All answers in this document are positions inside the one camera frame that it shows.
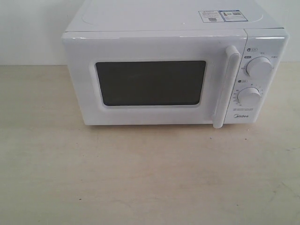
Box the white microwave door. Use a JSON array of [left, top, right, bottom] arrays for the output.
[[62, 29, 248, 128]]

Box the white microwave oven body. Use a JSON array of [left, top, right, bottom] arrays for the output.
[[63, 0, 289, 124]]

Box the lower white control knob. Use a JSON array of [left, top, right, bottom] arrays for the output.
[[237, 87, 261, 106]]

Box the white control knob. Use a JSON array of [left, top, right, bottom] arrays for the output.
[[246, 57, 273, 78], [237, 87, 261, 106]]

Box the white label sticker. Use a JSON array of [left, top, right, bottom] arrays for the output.
[[199, 10, 224, 23]]

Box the upper white control knob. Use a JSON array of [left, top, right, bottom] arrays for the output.
[[246, 57, 273, 78]]

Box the blue label sticker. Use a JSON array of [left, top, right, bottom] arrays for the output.
[[218, 10, 248, 22]]

